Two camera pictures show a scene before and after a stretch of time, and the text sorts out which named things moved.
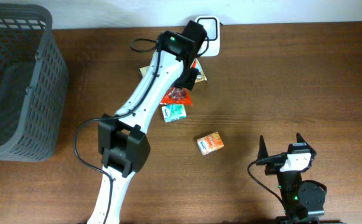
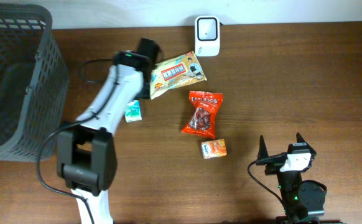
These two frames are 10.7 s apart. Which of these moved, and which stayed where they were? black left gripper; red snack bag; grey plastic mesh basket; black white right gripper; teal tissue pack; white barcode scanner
Moved: teal tissue pack; red snack bag; black left gripper
Stayed: black white right gripper; grey plastic mesh basket; white barcode scanner
